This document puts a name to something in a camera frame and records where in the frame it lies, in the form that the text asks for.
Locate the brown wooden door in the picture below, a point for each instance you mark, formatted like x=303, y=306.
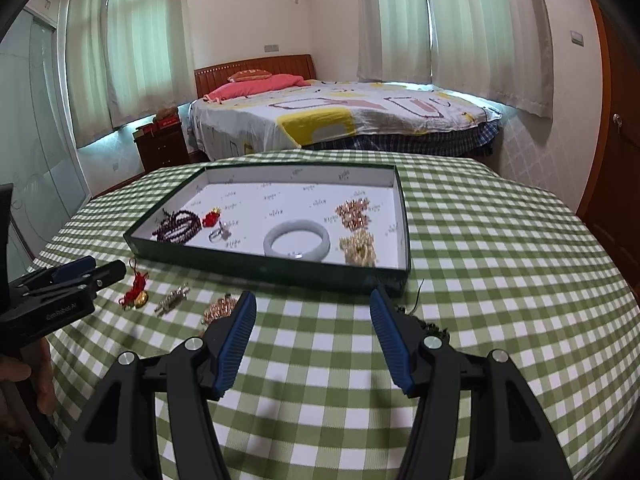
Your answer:
x=615, y=185

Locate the white light switch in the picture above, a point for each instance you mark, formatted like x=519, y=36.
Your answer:
x=577, y=38

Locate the dark green shallow box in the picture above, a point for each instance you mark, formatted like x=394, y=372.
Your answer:
x=290, y=210

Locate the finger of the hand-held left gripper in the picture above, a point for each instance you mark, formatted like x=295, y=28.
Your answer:
x=107, y=272
x=65, y=270

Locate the wooden bed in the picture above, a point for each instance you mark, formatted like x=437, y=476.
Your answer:
x=250, y=66

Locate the red embroidered cushion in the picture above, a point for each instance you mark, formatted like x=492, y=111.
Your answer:
x=250, y=75

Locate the green checked tablecloth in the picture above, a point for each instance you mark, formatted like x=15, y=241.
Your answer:
x=500, y=270

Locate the white curtain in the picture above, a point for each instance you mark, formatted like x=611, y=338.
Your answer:
x=395, y=20
x=85, y=70
x=145, y=45
x=490, y=35

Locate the person's left hand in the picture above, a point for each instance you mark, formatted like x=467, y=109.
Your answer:
x=45, y=375

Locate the silver hair clip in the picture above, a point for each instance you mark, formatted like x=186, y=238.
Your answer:
x=172, y=300

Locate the frosted glass sliding door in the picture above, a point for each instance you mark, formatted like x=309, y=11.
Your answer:
x=35, y=135

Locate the pink pearl brooch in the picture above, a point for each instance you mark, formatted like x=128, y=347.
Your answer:
x=220, y=310

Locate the red knot charm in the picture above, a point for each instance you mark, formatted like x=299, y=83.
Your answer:
x=211, y=218
x=135, y=294

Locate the silver door knob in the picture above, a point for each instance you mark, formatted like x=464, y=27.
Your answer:
x=618, y=120

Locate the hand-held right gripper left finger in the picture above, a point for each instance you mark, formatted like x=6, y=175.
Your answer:
x=235, y=345

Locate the rose gold bead brooch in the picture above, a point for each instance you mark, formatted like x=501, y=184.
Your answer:
x=354, y=213

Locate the red boxes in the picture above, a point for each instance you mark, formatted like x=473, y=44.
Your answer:
x=166, y=119

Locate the patterned white yellow bedsheet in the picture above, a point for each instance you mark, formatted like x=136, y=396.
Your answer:
x=350, y=115

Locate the pink pillow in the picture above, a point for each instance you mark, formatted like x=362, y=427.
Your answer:
x=250, y=87

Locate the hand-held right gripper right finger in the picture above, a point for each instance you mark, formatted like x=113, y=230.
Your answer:
x=395, y=345

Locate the dark wooden nightstand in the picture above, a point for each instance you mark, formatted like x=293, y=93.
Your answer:
x=162, y=150

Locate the white jade bangle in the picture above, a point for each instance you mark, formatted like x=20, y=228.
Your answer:
x=272, y=247

